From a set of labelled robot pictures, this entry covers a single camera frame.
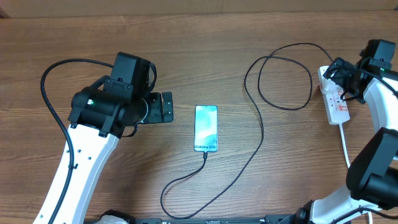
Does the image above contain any black charging cable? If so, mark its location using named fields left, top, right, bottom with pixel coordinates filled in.
left=160, top=42, right=334, bottom=220

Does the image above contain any blue smartphone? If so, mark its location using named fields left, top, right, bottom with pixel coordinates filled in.
left=194, top=105, right=218, bottom=152

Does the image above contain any white charger adapter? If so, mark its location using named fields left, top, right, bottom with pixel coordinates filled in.
left=320, top=77, right=336, bottom=94

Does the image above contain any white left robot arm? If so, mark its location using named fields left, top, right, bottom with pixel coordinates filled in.
left=34, top=52, right=174, bottom=223

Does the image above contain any white power strip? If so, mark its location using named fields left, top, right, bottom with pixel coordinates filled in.
left=317, top=66, right=350, bottom=125

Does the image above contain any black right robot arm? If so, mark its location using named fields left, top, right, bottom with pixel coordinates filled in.
left=281, top=39, right=397, bottom=223

